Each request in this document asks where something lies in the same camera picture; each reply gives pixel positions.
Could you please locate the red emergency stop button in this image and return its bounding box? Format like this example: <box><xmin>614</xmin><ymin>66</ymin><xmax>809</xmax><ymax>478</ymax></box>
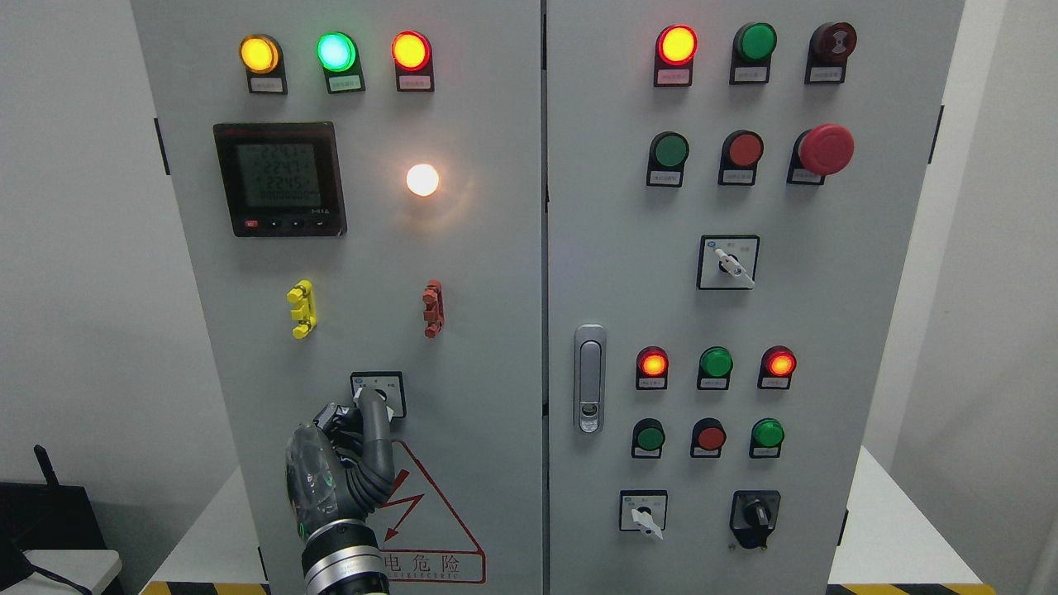
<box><xmin>786</xmin><ymin>123</ymin><xmax>856</xmax><ymax>186</ymax></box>

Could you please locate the red push button second row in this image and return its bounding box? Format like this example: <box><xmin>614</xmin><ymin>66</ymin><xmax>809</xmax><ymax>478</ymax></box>
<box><xmin>717</xmin><ymin>129</ymin><xmax>764</xmax><ymax>186</ymax></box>

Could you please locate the grey right cabinet door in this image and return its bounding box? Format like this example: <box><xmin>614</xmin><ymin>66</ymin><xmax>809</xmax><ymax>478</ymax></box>
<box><xmin>546</xmin><ymin>1</ymin><xmax>964</xmax><ymax>594</ymax></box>

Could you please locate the yellow indicator light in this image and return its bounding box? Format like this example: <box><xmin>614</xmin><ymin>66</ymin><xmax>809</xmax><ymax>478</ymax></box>
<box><xmin>239</xmin><ymin>34</ymin><xmax>288</xmax><ymax>95</ymax></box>

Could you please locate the red lit indicator light left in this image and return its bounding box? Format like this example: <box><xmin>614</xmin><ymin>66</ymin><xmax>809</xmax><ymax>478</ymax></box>
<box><xmin>393</xmin><ymin>30</ymin><xmax>435</xmax><ymax>92</ymax></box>

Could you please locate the green push button second row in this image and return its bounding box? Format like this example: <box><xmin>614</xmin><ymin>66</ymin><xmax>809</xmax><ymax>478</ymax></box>
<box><xmin>646</xmin><ymin>131</ymin><xmax>690</xmax><ymax>188</ymax></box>

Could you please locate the dark red buzzer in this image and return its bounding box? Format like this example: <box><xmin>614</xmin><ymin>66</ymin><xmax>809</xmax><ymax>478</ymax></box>
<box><xmin>803</xmin><ymin>21</ymin><xmax>857</xmax><ymax>84</ymax></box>

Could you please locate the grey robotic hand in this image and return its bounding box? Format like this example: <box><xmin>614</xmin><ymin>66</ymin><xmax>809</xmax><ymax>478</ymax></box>
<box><xmin>286</xmin><ymin>387</ymin><xmax>394</xmax><ymax>541</ymax></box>

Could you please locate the green lit indicator light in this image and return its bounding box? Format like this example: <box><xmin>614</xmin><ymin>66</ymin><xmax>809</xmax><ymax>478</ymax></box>
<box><xmin>315</xmin><ymin>31</ymin><xmax>365</xmax><ymax>94</ymax></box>

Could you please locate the red triangle warning sticker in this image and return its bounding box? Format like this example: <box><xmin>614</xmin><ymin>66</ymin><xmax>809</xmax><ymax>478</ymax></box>
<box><xmin>367</xmin><ymin>440</ymin><xmax>486</xmax><ymax>584</ymax></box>

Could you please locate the white box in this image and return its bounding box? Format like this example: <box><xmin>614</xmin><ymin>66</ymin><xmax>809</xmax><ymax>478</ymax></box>
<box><xmin>2</xmin><ymin>549</ymin><xmax>125</xmax><ymax>594</ymax></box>

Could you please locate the green indicator lower middle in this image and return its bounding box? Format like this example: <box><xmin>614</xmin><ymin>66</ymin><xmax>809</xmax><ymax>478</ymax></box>
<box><xmin>698</xmin><ymin>346</ymin><xmax>733</xmax><ymax>391</ymax></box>

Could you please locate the red lit indicator top right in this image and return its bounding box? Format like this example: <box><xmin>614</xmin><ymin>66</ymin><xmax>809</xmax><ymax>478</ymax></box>
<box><xmin>653</xmin><ymin>24</ymin><xmax>698</xmax><ymax>88</ymax></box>

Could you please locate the red lit indicator lower right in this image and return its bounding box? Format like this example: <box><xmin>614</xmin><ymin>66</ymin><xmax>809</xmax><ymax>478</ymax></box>
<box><xmin>758</xmin><ymin>345</ymin><xmax>797</xmax><ymax>389</ymax></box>

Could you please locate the green button bottom right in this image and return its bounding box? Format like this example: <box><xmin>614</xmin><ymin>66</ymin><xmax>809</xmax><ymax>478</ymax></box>
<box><xmin>748</xmin><ymin>417</ymin><xmax>786</xmax><ymax>459</ymax></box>

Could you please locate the red button bottom middle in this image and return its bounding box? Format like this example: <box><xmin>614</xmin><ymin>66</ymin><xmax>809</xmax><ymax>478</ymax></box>
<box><xmin>690</xmin><ymin>417</ymin><xmax>727</xmax><ymax>459</ymax></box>

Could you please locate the white rotary light switch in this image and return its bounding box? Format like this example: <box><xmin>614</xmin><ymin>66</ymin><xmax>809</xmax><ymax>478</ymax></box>
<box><xmin>350</xmin><ymin>369</ymin><xmax>407</xmax><ymax>419</ymax></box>

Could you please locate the black digital power meter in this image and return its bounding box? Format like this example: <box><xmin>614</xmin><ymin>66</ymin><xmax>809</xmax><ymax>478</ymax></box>
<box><xmin>212</xmin><ymin>121</ymin><xmax>347</xmax><ymax>237</ymax></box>

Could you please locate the green button bottom left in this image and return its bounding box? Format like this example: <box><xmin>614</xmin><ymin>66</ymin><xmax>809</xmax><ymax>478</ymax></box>
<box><xmin>631</xmin><ymin>418</ymin><xmax>665</xmax><ymax>459</ymax></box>

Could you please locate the red lit indicator lower left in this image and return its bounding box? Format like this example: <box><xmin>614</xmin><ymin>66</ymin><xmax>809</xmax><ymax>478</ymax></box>
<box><xmin>636</xmin><ymin>345</ymin><xmax>669</xmax><ymax>389</ymax></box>

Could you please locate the black router with antenna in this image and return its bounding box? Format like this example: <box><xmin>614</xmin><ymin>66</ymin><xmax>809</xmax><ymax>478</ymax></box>
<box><xmin>1</xmin><ymin>445</ymin><xmax>108</xmax><ymax>594</ymax></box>

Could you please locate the white rotary switch upper right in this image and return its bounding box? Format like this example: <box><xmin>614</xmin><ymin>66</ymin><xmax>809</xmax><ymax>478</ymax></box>
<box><xmin>698</xmin><ymin>235</ymin><xmax>760</xmax><ymax>290</ymax></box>

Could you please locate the grey cabinet door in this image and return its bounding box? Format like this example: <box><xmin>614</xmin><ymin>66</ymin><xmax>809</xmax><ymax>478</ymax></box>
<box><xmin>546</xmin><ymin>1</ymin><xmax>964</xmax><ymax>594</ymax></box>
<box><xmin>132</xmin><ymin>1</ymin><xmax>544</xmax><ymax>594</ymax></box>

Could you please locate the silver door latch handle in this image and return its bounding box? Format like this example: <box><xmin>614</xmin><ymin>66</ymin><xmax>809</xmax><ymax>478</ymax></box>
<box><xmin>572</xmin><ymin>324</ymin><xmax>606</xmax><ymax>434</ymax></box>

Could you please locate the white rotary switch bottom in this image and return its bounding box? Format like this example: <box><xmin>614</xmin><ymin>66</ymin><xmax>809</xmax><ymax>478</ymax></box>
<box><xmin>619</xmin><ymin>489</ymin><xmax>668</xmax><ymax>541</ymax></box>

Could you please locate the red terminal connector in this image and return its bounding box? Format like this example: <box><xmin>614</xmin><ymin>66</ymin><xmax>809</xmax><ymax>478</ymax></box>
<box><xmin>421</xmin><ymin>278</ymin><xmax>445</xmax><ymax>339</ymax></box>

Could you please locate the green button top row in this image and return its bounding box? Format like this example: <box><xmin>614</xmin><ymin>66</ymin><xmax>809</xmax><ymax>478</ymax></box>
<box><xmin>729</xmin><ymin>21</ymin><xmax>777</xmax><ymax>84</ymax></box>

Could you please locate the black rotary selector switch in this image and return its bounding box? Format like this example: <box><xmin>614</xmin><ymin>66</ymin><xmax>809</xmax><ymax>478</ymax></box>
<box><xmin>729</xmin><ymin>490</ymin><xmax>781</xmax><ymax>549</ymax></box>

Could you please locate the grey left cabinet door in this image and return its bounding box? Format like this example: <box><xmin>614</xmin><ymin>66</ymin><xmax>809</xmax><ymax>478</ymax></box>
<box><xmin>132</xmin><ymin>1</ymin><xmax>544</xmax><ymax>594</ymax></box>

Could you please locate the yellow terminal connector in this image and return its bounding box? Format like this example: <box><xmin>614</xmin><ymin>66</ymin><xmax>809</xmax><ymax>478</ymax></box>
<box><xmin>286</xmin><ymin>280</ymin><xmax>317</xmax><ymax>341</ymax></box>

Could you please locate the clear white indicator lamp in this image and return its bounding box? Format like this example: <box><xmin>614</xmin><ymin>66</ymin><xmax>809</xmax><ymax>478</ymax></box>
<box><xmin>405</xmin><ymin>163</ymin><xmax>440</xmax><ymax>198</ymax></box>

